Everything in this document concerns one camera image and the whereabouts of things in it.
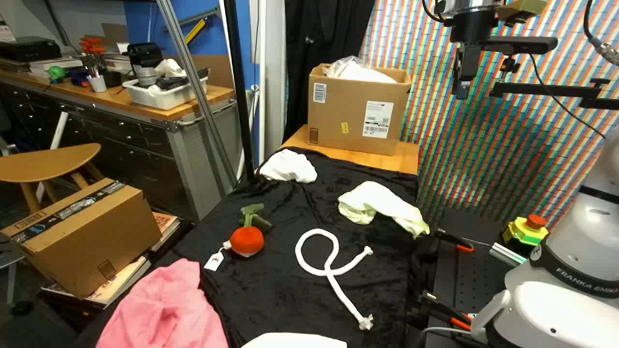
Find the orange-handled clamp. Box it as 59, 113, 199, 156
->
431, 227, 491, 254
417, 289, 475, 332

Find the grey cable conduit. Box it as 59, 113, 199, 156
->
582, 0, 619, 67

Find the cream peach t-shirt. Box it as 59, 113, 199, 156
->
239, 330, 350, 348

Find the cardboard box with black tape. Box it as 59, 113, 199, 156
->
0, 177, 162, 299

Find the white plastic bag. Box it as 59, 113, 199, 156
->
324, 53, 398, 84

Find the light wooden board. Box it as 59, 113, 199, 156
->
280, 123, 421, 177

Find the white cup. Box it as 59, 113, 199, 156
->
87, 73, 108, 94

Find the black stereo camera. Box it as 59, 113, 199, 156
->
481, 34, 559, 55

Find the black cylindrical device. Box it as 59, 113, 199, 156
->
125, 42, 164, 88

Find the pink t-shirt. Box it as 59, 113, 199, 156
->
94, 256, 230, 348

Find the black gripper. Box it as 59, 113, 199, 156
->
448, 9, 499, 102

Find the silver metal pole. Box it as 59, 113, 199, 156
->
154, 0, 239, 195

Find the wooden stool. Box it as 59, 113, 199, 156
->
0, 140, 104, 214

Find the black vertical pole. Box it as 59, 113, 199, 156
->
220, 0, 259, 189

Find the black flat case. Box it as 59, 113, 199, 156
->
0, 38, 63, 63

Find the pale yellow-green towel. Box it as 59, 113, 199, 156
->
336, 179, 431, 239

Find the white plastic bin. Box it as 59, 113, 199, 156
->
121, 75, 208, 111

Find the white towel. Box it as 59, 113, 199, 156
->
257, 148, 319, 185

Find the white rope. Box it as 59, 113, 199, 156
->
294, 225, 375, 332

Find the yellow red emergency stop button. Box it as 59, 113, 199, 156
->
500, 210, 551, 249

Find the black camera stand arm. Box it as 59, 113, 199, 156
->
489, 77, 619, 109

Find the black curtain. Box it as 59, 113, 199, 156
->
282, 0, 375, 140

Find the cardboard box with labels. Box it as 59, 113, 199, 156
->
305, 61, 413, 156

